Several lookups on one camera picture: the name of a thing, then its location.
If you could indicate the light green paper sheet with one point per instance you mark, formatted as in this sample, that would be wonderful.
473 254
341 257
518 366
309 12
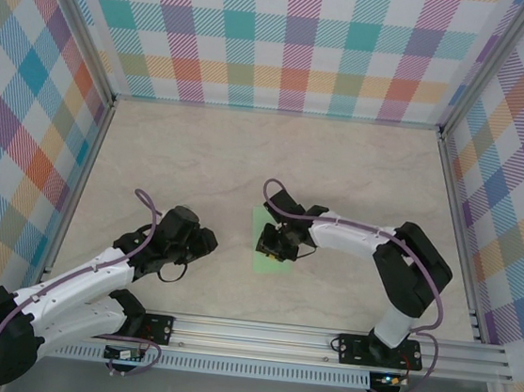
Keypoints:
273 267

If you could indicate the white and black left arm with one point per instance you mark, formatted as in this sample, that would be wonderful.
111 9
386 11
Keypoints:
86 280

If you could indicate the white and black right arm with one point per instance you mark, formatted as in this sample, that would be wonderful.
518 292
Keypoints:
342 236

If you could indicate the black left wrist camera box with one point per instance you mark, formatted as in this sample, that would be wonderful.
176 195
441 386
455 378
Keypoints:
178 222

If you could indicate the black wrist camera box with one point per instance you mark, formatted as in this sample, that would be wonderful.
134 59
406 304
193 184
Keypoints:
178 222
284 205

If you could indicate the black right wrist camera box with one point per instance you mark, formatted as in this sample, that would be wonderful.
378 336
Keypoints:
284 205

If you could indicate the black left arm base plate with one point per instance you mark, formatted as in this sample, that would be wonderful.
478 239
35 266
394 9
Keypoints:
159 328

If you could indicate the aluminium mounting rail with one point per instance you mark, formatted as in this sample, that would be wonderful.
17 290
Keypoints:
251 334

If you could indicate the aluminium table edge rail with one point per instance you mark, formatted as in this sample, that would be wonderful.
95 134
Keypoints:
461 228
276 111
79 185

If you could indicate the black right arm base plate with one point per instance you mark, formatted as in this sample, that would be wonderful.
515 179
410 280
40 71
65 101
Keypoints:
353 348

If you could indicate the aluminium frame post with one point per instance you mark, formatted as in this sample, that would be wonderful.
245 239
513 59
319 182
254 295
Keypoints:
78 19
491 66

